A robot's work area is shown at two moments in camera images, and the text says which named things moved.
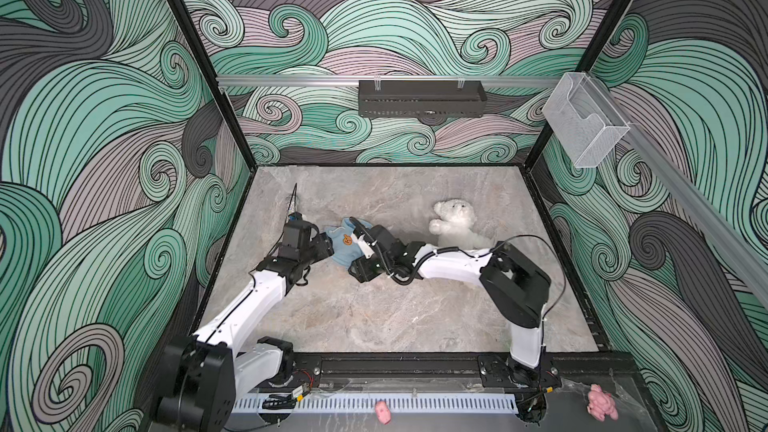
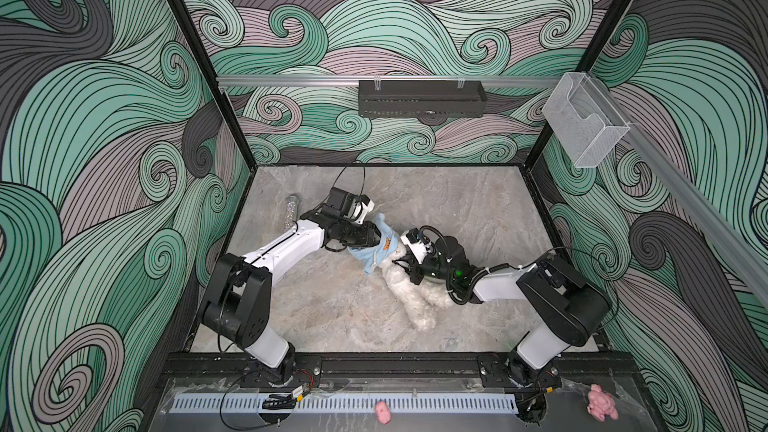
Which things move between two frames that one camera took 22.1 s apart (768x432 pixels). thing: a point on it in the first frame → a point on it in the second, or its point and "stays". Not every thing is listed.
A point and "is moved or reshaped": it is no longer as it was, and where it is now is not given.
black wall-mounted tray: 421,98 stays
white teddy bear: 455,226 → 421,301
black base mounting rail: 614,371 stays
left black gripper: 322,243 → 367,237
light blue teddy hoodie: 345,249 is moved or reshaped
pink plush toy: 601,403 stays
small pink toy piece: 383,412 stays
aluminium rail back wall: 238,80 stays
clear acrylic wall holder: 585,118 stays
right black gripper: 361,271 → 415,268
